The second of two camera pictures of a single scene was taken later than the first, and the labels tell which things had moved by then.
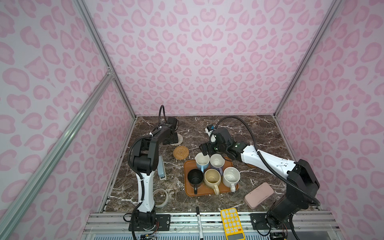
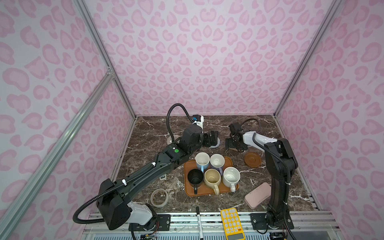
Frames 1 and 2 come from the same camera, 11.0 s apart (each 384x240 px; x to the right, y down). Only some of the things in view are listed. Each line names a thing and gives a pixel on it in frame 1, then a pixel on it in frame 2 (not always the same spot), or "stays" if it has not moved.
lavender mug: (217, 161) stays
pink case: (259, 195) stays
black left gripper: (175, 140) -> (214, 141)
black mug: (195, 176) stays
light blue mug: (202, 161) stays
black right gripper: (210, 151) -> (229, 143)
